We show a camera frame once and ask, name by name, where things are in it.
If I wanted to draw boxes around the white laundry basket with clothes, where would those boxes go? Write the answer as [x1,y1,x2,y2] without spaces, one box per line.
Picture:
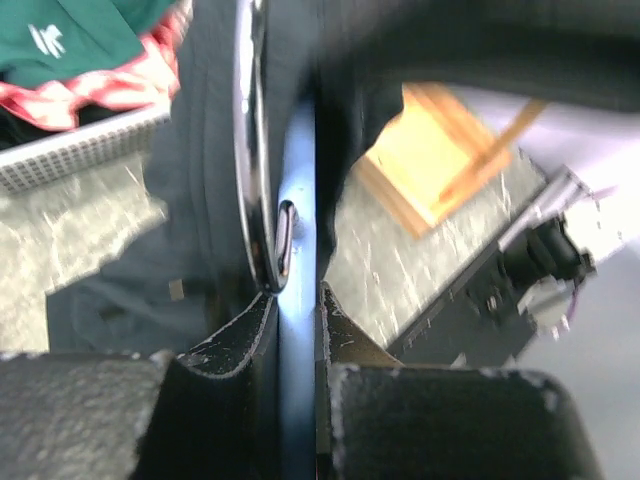
[1,105,169,196]

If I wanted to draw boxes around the wooden hanger rack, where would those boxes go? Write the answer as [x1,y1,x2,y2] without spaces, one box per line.
[354,83,547,238]

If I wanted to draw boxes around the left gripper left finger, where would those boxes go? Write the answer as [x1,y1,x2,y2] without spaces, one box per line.
[1,296,278,479]

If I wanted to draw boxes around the teal garment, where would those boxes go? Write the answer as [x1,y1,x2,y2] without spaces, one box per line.
[1,0,173,89]

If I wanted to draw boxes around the dark navy shorts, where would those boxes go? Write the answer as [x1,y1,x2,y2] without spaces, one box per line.
[46,1,639,354]

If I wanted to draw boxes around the blue hanger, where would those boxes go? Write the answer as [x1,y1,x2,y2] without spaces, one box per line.
[232,1,317,479]

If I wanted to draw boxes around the pink garment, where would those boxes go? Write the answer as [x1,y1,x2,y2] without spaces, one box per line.
[1,1,192,131]

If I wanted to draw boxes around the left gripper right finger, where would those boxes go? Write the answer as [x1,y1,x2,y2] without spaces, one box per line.
[316,283,603,479]

